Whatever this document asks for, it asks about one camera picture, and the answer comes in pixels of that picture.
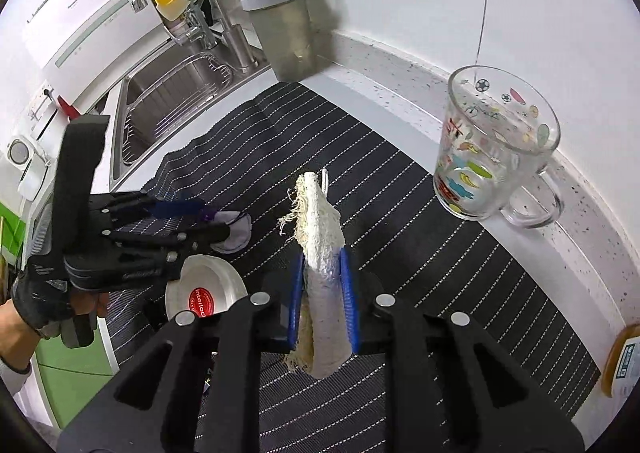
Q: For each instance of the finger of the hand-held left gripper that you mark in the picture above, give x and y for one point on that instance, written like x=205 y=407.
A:
x=172 y=209
x=200 y=235

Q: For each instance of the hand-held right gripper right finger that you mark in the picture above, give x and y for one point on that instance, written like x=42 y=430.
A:
x=350 y=303

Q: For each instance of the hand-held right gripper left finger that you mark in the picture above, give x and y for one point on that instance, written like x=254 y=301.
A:
x=296 y=303

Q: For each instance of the purple wrapper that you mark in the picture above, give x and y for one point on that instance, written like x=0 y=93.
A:
x=207 y=215

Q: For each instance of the white round lid red label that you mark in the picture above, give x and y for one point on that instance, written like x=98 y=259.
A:
x=210 y=283

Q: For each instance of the beige loofah sponge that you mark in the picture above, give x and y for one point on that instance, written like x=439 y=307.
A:
x=320 y=243

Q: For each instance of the person's left forearm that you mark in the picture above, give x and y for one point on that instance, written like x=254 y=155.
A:
x=15 y=338

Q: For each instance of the person's left hand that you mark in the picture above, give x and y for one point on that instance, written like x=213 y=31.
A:
x=37 y=300

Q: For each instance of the gray round pad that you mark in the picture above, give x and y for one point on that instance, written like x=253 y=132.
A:
x=236 y=234

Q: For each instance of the white device with round dial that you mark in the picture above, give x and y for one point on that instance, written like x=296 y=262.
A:
x=25 y=163

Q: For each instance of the red cup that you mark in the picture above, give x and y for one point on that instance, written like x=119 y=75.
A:
x=66 y=107

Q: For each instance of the black white-striped mat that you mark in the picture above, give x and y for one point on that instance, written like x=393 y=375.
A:
x=400 y=243

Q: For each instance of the stainless steel sink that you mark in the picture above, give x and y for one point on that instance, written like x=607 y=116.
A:
x=150 y=93

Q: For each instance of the white dishwasher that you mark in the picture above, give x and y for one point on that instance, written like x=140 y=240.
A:
x=90 y=18

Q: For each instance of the printed glass mug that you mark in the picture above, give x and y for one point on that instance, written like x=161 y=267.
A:
x=480 y=153

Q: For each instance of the gray shaker bottle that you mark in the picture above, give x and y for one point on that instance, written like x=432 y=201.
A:
x=285 y=28

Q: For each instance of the labelled glass jar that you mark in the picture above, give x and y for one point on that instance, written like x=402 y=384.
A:
x=625 y=363

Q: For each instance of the wall power outlet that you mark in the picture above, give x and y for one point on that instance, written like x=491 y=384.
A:
x=42 y=100

